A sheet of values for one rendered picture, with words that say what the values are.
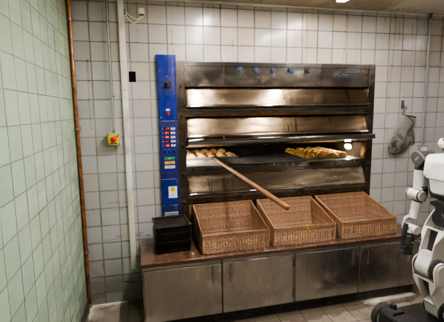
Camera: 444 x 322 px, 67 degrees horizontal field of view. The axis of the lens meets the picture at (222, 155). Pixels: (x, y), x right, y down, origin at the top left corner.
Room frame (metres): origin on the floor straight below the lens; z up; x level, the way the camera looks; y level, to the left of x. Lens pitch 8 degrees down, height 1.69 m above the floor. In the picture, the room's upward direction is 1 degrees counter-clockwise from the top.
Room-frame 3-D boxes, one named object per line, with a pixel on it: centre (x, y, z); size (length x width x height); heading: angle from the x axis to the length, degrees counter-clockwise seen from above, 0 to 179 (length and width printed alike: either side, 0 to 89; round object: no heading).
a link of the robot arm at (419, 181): (2.41, -1.45, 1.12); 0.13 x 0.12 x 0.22; 15
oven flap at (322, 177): (3.14, -0.56, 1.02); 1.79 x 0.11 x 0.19; 103
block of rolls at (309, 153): (3.70, -1.03, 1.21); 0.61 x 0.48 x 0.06; 13
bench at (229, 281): (2.83, -0.52, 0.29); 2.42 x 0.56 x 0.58; 103
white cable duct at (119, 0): (2.81, 0.79, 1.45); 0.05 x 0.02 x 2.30; 103
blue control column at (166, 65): (3.81, 0.67, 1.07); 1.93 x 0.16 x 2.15; 13
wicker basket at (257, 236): (2.75, -0.05, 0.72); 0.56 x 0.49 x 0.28; 104
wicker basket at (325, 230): (2.88, -0.63, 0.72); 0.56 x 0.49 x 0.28; 102
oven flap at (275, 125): (3.14, -0.56, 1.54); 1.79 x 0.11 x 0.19; 103
